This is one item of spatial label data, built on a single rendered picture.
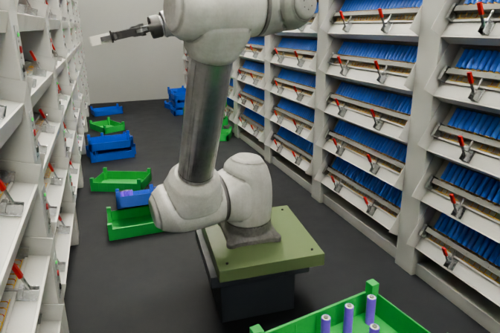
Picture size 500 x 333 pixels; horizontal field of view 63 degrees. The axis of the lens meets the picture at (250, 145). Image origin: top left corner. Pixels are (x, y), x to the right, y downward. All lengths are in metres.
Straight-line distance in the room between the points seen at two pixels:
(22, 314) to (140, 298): 0.64
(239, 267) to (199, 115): 0.49
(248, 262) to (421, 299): 0.66
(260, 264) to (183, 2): 0.78
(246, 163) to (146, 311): 0.62
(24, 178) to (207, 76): 0.51
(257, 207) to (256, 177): 0.10
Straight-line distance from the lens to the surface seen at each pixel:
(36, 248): 1.19
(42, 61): 1.76
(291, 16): 0.89
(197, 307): 1.49
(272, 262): 1.26
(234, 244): 1.31
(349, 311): 0.88
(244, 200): 1.24
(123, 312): 1.53
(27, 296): 1.04
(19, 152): 1.10
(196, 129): 1.01
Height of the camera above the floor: 0.92
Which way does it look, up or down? 17 degrees down
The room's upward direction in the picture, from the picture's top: 1 degrees counter-clockwise
